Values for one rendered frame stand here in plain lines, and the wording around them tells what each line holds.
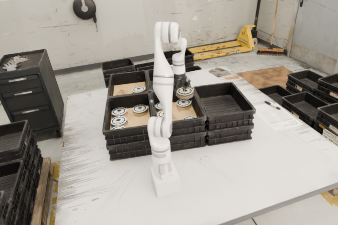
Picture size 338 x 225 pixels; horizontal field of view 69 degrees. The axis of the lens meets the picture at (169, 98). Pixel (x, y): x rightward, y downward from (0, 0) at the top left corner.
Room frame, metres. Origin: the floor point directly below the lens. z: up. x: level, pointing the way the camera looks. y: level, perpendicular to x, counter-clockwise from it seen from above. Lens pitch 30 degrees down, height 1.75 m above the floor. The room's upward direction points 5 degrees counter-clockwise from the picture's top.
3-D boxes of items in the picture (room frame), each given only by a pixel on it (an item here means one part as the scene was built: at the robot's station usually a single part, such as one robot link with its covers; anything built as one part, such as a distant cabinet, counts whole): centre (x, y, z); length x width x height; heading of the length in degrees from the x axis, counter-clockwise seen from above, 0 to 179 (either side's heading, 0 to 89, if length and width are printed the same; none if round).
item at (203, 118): (1.35, -0.04, 0.92); 0.40 x 0.30 x 0.02; 6
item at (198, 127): (1.35, -0.04, 0.87); 0.40 x 0.30 x 0.11; 6
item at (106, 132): (1.32, 0.26, 0.92); 0.40 x 0.30 x 0.02; 6
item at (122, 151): (1.32, 0.26, 0.76); 0.40 x 0.30 x 0.12; 6
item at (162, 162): (0.91, 0.06, 0.88); 0.09 x 0.09 x 0.17; 24
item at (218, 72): (2.26, -0.52, 0.71); 0.22 x 0.19 x 0.01; 15
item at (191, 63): (3.20, -0.15, 0.37); 0.40 x 0.30 x 0.45; 105
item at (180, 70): (1.37, -0.07, 1.18); 0.11 x 0.09 x 0.06; 6
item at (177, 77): (1.36, -0.07, 1.10); 0.08 x 0.08 x 0.09
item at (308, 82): (2.39, -1.56, 0.31); 0.40 x 0.30 x 0.34; 15
